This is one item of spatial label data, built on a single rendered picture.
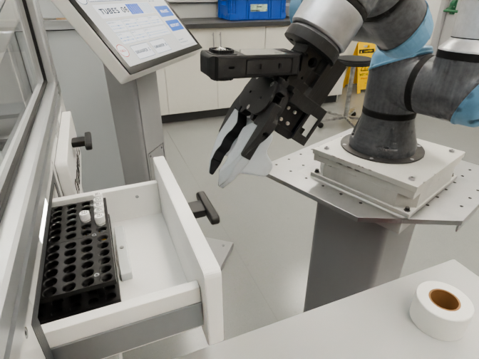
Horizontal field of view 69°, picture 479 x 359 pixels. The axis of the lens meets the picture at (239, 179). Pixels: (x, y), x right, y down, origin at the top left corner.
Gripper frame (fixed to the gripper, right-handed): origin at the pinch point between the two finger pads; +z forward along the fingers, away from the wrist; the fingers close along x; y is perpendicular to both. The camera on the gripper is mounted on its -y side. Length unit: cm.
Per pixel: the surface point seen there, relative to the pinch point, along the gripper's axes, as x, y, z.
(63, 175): 17.0, -13.2, 15.8
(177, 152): 218, 86, 57
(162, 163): 11.1, -2.3, 5.6
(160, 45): 83, 5, -9
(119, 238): 5.2, -4.6, 16.9
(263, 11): 299, 122, -88
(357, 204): 10.3, 40.2, -3.7
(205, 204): -0.2, 1.4, 4.9
